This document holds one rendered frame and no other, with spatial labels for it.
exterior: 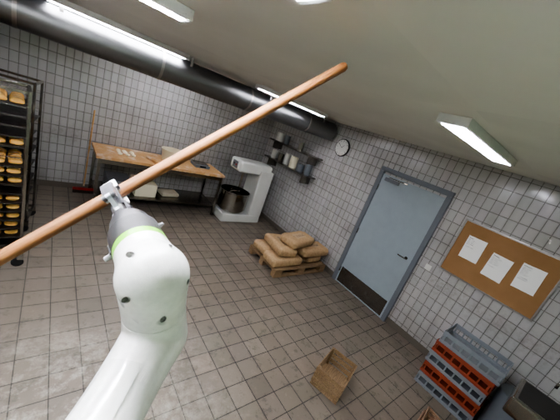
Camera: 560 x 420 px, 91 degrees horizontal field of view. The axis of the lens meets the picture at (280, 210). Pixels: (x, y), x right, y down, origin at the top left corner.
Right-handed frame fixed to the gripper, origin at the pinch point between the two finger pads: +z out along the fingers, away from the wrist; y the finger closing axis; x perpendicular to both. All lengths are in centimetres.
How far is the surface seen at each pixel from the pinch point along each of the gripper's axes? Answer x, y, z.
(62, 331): -121, 152, 159
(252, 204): 157, 334, 383
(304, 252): 147, 333, 197
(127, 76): 79, 42, 495
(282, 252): 110, 300, 200
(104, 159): -25, 121, 416
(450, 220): 290, 274, 43
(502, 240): 291, 269, -17
